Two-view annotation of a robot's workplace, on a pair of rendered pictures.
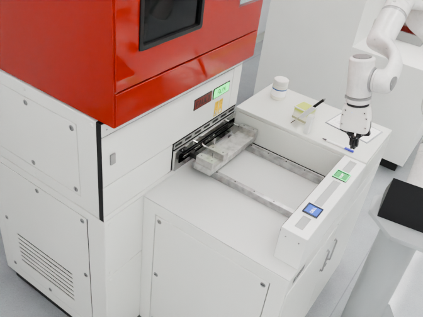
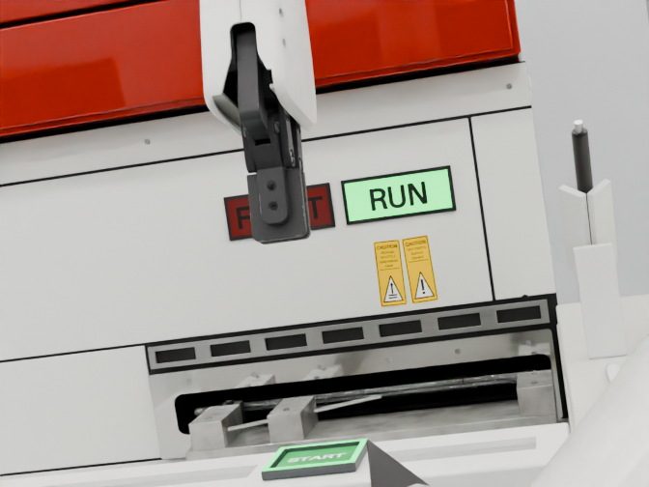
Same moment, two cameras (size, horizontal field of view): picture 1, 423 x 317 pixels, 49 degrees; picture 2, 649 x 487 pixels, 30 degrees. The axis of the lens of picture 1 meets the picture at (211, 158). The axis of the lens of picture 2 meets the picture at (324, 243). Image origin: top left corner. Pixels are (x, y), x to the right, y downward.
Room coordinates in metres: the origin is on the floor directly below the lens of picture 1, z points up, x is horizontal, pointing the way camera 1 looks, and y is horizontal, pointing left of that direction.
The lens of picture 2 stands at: (1.21, -1.18, 1.13)
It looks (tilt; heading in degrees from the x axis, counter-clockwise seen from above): 3 degrees down; 70
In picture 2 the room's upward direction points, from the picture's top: 8 degrees counter-clockwise
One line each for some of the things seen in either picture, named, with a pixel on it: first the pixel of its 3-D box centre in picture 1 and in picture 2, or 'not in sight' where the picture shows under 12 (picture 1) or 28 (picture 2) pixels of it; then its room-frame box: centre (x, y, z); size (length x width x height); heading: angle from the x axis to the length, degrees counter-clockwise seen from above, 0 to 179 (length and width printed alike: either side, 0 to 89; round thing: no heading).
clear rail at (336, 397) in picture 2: (209, 138); (362, 393); (1.67, 0.02, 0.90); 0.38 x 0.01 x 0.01; 150
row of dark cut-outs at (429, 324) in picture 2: (206, 126); (343, 334); (1.66, 0.04, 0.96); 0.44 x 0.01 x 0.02; 150
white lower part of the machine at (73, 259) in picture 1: (116, 207); not in sight; (1.69, 0.43, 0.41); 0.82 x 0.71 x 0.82; 150
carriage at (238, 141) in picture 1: (226, 150); (373, 439); (1.64, -0.06, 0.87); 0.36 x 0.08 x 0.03; 150
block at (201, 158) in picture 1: (206, 160); (216, 425); (1.51, 0.02, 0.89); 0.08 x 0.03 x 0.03; 60
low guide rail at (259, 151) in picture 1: (276, 160); not in sight; (1.67, -0.28, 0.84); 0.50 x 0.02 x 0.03; 60
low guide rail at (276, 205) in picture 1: (243, 189); not in sight; (1.43, -0.14, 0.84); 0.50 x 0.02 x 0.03; 60
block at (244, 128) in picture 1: (248, 129); (536, 391); (1.78, -0.15, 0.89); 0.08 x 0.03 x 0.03; 60
